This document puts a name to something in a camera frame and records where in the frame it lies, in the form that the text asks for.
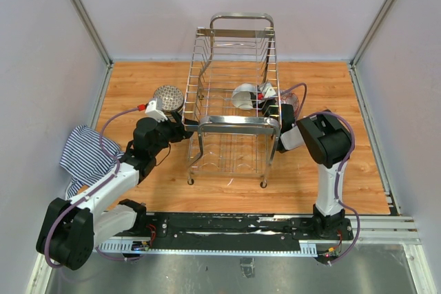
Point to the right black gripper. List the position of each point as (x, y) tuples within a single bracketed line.
[(262, 102)]

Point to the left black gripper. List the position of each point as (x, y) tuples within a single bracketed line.
[(178, 128)]

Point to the brown diamond pattern bowl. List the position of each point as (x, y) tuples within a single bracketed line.
[(172, 98)]

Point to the red geometric pattern bowl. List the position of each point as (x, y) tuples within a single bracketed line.
[(290, 98)]

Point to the plain white bowl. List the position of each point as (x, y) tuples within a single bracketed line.
[(245, 96)]

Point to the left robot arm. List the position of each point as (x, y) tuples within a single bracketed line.
[(72, 228)]

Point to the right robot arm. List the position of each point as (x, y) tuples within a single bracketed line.
[(329, 143)]

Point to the blue striped cloth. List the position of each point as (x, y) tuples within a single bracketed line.
[(84, 160)]

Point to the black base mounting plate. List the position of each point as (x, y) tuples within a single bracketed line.
[(172, 225)]

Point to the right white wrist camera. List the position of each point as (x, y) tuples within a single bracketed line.
[(266, 91)]

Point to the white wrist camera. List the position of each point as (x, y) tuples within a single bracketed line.
[(154, 110), (266, 91)]

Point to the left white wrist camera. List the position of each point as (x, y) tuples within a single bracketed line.
[(154, 110)]

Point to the silver wire dish rack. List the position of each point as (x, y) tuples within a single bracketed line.
[(236, 48)]

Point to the grey slotted cable duct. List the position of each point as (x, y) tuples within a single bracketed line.
[(231, 245)]

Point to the aluminium frame rail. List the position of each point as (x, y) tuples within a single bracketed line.
[(92, 32)]

